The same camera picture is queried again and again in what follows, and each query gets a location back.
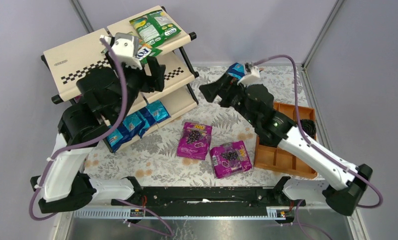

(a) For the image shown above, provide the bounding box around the green Fox's candy bag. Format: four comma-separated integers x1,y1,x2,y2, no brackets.
101,31,164,65
130,10,181,48

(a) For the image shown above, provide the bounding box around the purple candy bag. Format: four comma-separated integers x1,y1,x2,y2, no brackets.
210,140,252,179
176,122,212,161

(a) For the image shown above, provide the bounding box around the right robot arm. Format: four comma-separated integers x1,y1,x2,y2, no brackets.
199,73,373,216

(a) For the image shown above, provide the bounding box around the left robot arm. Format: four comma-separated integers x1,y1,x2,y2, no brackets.
30,56,166,219

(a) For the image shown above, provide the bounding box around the blue candy bag on table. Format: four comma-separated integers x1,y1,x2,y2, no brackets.
226,62,245,80

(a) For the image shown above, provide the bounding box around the blue candy bag shelf right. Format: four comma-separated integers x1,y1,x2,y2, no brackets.
139,100,171,126

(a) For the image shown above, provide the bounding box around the blue candy bag shelf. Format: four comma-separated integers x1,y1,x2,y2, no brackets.
106,112,145,152
139,100,171,126

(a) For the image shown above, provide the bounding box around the blue candy bag shelf left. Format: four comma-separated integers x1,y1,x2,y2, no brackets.
106,112,145,152

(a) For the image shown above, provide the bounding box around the floral table cloth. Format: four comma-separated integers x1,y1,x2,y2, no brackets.
83,65,334,188

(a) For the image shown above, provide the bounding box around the orange compartment tray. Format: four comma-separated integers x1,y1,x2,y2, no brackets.
254,102,318,180

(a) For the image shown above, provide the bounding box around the black coiled item right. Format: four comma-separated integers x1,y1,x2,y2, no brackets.
300,119,317,138

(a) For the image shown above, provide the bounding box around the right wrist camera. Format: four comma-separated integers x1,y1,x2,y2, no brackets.
237,62,260,86

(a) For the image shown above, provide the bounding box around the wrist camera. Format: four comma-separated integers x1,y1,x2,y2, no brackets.
237,62,260,86
100,32,143,70

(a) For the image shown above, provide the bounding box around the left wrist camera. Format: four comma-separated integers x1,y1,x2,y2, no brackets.
100,32,143,70

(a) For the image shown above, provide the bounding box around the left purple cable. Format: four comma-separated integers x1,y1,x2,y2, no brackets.
28,37,129,222

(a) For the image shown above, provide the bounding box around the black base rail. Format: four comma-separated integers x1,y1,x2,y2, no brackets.
111,177,306,220

